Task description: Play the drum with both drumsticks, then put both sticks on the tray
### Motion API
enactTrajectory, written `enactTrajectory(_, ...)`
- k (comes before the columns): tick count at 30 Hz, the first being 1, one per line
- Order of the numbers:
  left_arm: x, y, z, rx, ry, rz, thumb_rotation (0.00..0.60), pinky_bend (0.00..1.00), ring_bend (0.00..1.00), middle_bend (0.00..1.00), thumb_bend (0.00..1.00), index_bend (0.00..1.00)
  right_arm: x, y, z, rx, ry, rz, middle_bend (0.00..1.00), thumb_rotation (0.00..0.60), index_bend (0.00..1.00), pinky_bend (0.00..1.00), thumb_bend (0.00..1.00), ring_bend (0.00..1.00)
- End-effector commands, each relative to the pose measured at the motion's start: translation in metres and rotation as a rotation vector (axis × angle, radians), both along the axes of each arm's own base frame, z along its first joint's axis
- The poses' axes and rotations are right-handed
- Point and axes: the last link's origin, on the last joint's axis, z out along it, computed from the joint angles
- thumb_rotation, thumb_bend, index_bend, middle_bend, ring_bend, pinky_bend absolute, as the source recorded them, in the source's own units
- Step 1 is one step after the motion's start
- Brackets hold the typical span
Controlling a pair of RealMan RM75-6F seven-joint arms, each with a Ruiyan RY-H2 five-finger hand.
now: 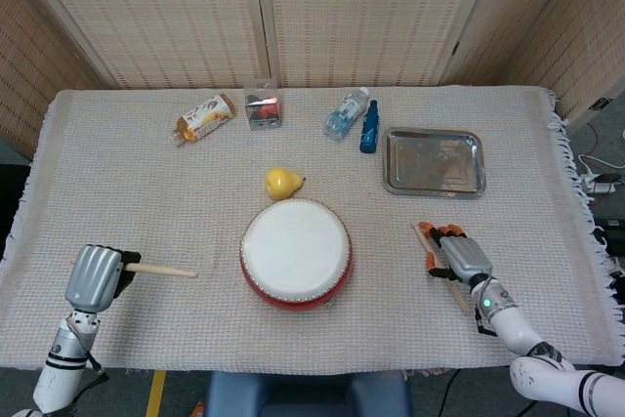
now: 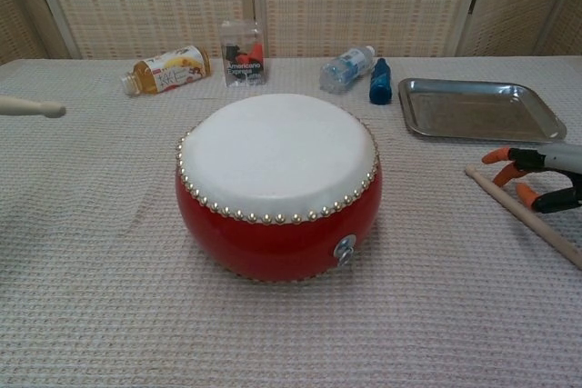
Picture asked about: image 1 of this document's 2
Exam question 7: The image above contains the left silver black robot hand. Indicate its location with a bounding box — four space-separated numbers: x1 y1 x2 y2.
63 244 143 314

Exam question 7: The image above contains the right orange-tipped robot hand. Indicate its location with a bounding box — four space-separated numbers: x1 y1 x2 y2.
417 220 493 286

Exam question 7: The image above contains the wooden drumstick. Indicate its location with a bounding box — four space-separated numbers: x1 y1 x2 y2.
411 221 470 315
69 255 199 279

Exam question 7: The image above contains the steel rectangular tray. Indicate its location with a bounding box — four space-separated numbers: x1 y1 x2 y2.
381 126 487 200

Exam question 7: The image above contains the red and white drum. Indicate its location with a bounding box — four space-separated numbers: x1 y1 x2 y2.
238 197 354 312

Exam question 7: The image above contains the beige woven tablecloth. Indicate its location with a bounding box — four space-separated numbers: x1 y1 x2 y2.
0 86 606 372

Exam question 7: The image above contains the yellow floor tape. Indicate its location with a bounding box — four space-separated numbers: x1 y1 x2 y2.
145 370 167 417

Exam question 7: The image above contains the black box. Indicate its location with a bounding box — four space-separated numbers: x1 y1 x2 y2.
596 217 625 258

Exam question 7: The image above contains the white power strip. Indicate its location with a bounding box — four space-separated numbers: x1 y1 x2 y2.
583 170 619 196

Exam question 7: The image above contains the small blue bottle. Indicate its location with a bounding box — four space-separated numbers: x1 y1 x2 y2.
359 99 381 154

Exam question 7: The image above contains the clear water bottle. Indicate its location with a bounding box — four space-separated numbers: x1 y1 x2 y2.
322 86 371 141

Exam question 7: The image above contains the amber tea bottle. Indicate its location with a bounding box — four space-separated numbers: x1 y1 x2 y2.
169 93 236 147

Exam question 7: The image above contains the yellow pear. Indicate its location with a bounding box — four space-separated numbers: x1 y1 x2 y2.
265 167 308 201

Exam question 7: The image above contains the blue padded seat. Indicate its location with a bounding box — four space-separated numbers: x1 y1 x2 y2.
204 370 412 417

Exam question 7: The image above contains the clear plastic printed box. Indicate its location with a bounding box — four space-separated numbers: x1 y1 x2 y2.
243 78 283 132

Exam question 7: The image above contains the woven bamboo folding screen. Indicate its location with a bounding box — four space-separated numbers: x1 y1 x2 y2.
0 0 625 154

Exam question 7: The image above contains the black cable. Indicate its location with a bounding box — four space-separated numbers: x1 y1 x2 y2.
437 368 461 417

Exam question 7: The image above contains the white cable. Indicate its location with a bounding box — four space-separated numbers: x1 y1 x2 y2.
578 152 625 175

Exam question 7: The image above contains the red cable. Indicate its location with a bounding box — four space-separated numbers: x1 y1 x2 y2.
583 121 603 164

